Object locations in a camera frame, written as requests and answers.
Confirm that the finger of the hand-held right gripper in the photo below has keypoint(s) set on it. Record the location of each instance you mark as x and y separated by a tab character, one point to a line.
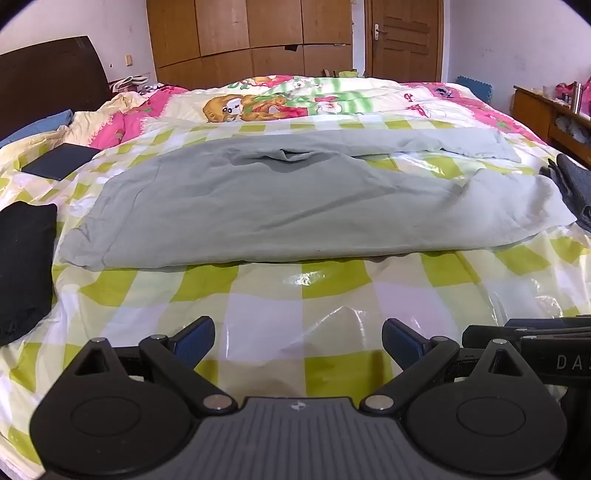
554	323
480	334

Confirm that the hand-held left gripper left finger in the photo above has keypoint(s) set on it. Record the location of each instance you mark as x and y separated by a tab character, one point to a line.
198	336

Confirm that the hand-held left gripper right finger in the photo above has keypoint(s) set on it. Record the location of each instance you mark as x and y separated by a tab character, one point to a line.
401	344

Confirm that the grey-green pants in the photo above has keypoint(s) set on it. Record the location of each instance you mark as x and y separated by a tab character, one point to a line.
277	207

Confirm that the yellow checked plastic bed cover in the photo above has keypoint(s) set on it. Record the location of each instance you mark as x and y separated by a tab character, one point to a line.
258	300

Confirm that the dark grey garment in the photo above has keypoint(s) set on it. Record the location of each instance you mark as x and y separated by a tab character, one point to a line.
575	189

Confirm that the black folded cloth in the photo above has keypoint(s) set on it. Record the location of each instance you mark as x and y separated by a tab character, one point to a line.
23	267

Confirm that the grey cloth in desk shelf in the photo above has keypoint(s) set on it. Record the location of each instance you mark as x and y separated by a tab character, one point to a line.
572	129

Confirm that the wooden side desk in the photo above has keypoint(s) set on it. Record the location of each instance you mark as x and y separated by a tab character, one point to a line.
531	106

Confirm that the dark blue flat notebook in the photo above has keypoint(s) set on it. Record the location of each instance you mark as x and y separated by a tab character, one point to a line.
60	161

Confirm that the metal thermos bottle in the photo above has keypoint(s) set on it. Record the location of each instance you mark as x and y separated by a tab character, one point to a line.
576	97

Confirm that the pink plastic bag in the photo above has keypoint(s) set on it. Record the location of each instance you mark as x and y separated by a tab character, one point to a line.
587	94

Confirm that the blue foam mat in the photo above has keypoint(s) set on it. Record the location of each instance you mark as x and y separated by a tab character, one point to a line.
475	88

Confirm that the cartoon printed quilt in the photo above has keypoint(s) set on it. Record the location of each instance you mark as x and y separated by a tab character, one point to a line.
277	99

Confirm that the blue pillow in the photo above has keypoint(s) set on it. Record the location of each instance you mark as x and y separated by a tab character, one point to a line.
46	124

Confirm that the pile of light clothes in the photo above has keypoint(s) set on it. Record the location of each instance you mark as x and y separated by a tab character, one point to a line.
131	83

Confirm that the dark wooden headboard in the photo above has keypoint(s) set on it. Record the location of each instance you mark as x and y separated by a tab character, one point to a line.
46	78

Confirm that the wooden door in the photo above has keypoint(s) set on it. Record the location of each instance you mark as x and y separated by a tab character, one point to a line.
406	37

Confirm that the wooden wardrobe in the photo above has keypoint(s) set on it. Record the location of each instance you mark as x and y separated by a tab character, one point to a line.
221	27

